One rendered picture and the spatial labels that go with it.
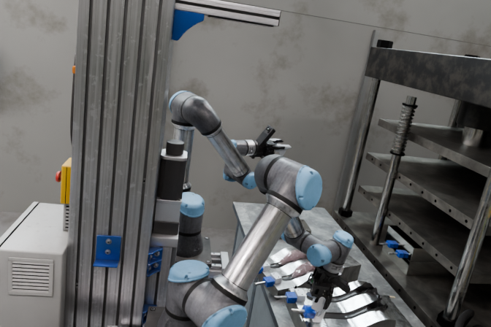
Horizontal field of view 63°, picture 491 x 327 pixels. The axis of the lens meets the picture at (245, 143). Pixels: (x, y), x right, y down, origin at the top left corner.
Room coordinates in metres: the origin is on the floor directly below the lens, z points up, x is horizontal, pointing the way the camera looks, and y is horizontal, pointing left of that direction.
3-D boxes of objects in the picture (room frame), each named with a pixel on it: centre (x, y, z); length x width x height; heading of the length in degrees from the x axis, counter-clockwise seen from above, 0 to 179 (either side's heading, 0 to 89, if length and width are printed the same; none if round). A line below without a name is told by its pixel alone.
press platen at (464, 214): (2.30, -1.34, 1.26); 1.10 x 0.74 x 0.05; 13
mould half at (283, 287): (1.85, -0.40, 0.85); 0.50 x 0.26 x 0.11; 120
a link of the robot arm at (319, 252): (1.30, -0.32, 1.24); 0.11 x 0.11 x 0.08; 45
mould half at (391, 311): (1.52, -0.57, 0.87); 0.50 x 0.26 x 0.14; 103
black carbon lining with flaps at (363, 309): (1.52, -0.55, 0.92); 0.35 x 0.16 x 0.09; 103
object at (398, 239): (2.23, -1.23, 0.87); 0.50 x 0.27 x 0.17; 103
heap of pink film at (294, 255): (1.84, -0.40, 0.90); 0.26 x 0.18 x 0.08; 120
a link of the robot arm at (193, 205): (1.54, 0.19, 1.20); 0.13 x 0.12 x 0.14; 35
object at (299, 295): (1.51, -0.29, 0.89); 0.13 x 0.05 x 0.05; 103
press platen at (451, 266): (2.30, -1.34, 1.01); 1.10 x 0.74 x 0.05; 13
